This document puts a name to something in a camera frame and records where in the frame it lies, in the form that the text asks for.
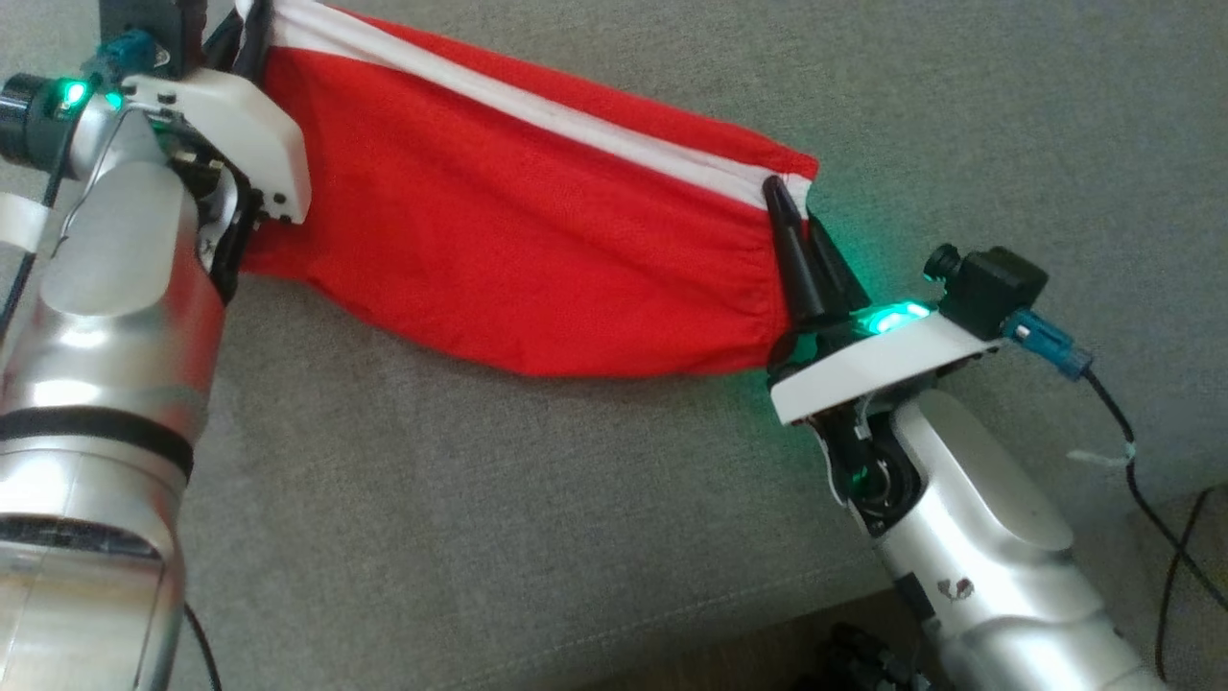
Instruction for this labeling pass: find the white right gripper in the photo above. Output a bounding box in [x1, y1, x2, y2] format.
[763, 178, 1004, 427]

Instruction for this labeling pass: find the red basketball jersey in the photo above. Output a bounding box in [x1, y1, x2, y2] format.
[235, 0, 821, 380]

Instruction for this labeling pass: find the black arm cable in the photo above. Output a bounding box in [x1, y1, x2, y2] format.
[1079, 365, 1228, 615]
[0, 115, 83, 337]

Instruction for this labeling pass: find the thin black loose cable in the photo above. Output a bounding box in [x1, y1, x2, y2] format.
[1154, 486, 1216, 684]

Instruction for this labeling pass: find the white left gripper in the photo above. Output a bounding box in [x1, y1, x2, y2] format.
[123, 0, 314, 301]

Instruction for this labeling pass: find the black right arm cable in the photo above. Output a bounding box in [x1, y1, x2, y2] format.
[1079, 365, 1228, 615]

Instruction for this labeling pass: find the teal left cable connector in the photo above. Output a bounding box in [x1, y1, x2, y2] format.
[94, 29, 160, 85]

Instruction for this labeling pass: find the teal right cable connector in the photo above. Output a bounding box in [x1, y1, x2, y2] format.
[1002, 309, 1095, 380]

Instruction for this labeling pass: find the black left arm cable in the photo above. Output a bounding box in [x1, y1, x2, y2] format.
[0, 115, 83, 337]

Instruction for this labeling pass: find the teal cable connector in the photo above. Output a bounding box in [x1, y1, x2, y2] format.
[94, 29, 160, 85]
[1002, 309, 1095, 380]

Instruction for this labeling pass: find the white cable tag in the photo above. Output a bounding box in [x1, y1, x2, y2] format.
[1068, 442, 1139, 470]
[0, 192, 49, 256]

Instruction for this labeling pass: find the grey sofa seat cushion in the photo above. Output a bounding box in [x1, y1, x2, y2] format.
[0, 0, 1228, 691]

